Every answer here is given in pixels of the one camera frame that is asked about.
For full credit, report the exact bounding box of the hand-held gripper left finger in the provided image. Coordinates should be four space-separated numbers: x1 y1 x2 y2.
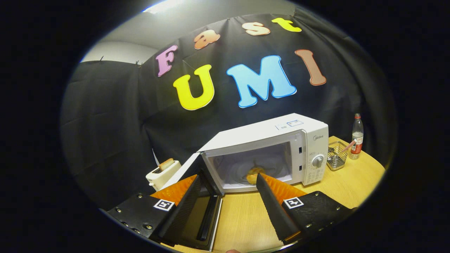
107 174 203 247

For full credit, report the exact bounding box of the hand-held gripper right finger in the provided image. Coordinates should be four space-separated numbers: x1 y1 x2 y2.
256 172 355 243

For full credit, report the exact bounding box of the round orange bun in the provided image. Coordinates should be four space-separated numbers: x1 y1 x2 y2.
246 167 266 185

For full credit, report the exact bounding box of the white microwave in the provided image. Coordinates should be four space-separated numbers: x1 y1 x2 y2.
160 113 329 252

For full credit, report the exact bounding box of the white toaster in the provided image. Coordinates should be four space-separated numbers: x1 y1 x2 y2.
146 160 182 191

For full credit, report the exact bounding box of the red striped straw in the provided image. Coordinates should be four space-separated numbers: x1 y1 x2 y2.
340 139 357 153

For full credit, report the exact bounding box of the clear plastic water bottle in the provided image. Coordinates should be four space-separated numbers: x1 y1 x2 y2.
349 113 364 160

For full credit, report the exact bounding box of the metal wire basket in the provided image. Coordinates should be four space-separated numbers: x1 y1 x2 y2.
327 141 348 171

